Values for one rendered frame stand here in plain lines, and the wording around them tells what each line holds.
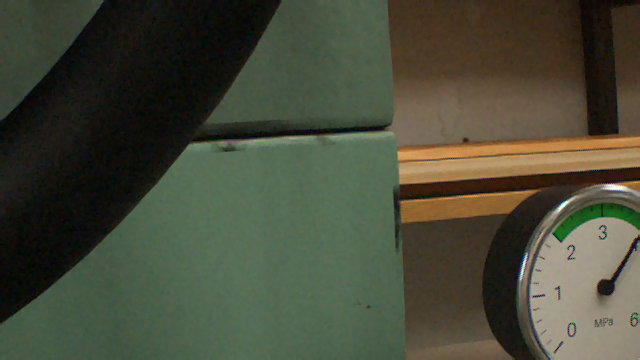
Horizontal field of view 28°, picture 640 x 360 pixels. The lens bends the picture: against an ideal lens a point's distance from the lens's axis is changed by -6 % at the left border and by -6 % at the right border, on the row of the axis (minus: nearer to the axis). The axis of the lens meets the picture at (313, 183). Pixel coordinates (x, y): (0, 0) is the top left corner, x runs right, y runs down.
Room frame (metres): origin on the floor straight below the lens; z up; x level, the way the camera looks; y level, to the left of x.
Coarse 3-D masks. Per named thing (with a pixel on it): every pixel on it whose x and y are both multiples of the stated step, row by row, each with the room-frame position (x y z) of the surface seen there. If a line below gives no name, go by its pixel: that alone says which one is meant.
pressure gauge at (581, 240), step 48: (576, 192) 0.38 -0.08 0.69; (624, 192) 0.39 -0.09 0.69; (528, 240) 0.38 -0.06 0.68; (576, 240) 0.39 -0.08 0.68; (624, 240) 0.39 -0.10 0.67; (528, 288) 0.38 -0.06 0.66; (576, 288) 0.39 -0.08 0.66; (624, 288) 0.39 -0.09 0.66; (528, 336) 0.38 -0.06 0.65; (576, 336) 0.39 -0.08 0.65; (624, 336) 0.39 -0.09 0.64
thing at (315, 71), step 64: (0, 0) 0.39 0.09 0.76; (64, 0) 0.40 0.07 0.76; (320, 0) 0.43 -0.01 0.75; (384, 0) 0.43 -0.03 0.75; (0, 64) 0.39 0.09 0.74; (256, 64) 0.42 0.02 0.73; (320, 64) 0.43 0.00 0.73; (384, 64) 0.43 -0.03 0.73; (256, 128) 0.42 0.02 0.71; (320, 128) 0.43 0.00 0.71
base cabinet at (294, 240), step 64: (192, 192) 0.41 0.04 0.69; (256, 192) 0.42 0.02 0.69; (320, 192) 0.43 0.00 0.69; (384, 192) 0.43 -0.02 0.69; (128, 256) 0.41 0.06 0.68; (192, 256) 0.41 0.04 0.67; (256, 256) 0.42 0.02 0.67; (320, 256) 0.43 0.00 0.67; (384, 256) 0.43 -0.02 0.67; (64, 320) 0.40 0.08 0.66; (128, 320) 0.40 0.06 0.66; (192, 320) 0.41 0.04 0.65; (256, 320) 0.42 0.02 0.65; (320, 320) 0.42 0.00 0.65; (384, 320) 0.43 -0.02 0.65
